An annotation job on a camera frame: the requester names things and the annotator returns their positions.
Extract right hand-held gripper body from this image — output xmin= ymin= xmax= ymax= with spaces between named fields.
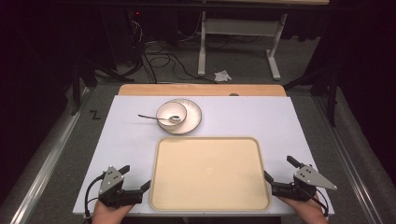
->
xmin=271 ymin=164 xmax=338 ymax=203

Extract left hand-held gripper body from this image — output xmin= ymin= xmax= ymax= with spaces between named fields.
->
xmin=98 ymin=165 xmax=144 ymax=209

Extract person's right hand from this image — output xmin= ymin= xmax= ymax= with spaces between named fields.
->
xmin=276 ymin=193 xmax=330 ymax=224

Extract person's left hand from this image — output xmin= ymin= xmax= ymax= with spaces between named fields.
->
xmin=91 ymin=199 xmax=136 ymax=224

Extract beige plastic tray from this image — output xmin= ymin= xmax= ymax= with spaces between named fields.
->
xmin=148 ymin=135 xmax=272 ymax=213

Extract metal spoon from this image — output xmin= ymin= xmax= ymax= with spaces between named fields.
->
xmin=137 ymin=113 xmax=181 ymax=123

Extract white bowl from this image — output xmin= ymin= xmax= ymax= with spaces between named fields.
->
xmin=155 ymin=101 xmax=189 ymax=127

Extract black metal stand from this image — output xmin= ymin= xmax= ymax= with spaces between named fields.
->
xmin=70 ymin=57 xmax=127 ymax=117
xmin=282 ymin=66 xmax=341 ymax=128

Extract white plate with dark rim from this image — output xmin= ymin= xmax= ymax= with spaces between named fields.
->
xmin=156 ymin=98 xmax=203 ymax=136

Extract wooden table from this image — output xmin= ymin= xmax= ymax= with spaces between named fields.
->
xmin=118 ymin=83 xmax=288 ymax=98

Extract crumpled white paper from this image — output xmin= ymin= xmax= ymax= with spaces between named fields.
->
xmin=213 ymin=69 xmax=233 ymax=83

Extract dark device with red light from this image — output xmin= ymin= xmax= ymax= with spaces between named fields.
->
xmin=124 ymin=8 xmax=145 ymax=64

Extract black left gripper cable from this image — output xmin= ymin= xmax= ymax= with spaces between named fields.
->
xmin=84 ymin=173 xmax=106 ymax=219

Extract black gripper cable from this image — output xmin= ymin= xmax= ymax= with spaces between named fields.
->
xmin=84 ymin=173 xmax=106 ymax=219
xmin=303 ymin=186 xmax=331 ymax=217

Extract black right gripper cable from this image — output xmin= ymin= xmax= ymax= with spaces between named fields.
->
xmin=303 ymin=186 xmax=331 ymax=217

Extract aluminium floor rail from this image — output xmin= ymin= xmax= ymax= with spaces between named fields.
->
xmin=9 ymin=88 xmax=92 ymax=224
xmin=312 ymin=95 xmax=383 ymax=224

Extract black floor cables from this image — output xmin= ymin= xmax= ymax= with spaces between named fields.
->
xmin=140 ymin=38 xmax=219 ymax=85

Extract white metal desk frame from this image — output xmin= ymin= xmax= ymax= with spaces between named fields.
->
xmin=197 ymin=9 xmax=290 ymax=81

